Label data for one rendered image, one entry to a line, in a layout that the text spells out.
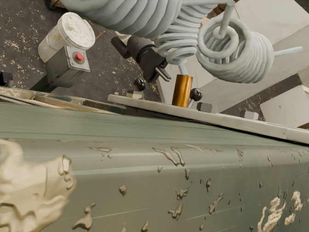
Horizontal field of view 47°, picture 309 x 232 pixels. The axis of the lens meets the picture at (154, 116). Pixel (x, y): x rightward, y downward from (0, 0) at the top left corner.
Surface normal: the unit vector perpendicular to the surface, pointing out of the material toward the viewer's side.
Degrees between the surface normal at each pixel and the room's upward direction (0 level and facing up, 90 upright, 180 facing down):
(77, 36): 0
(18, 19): 0
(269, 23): 90
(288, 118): 90
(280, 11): 90
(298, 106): 90
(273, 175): 34
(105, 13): 100
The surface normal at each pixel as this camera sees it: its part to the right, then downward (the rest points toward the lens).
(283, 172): 0.74, 0.17
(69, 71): 0.27, 0.91
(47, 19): 0.71, -0.41
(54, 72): -0.65, -0.07
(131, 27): -0.70, 0.18
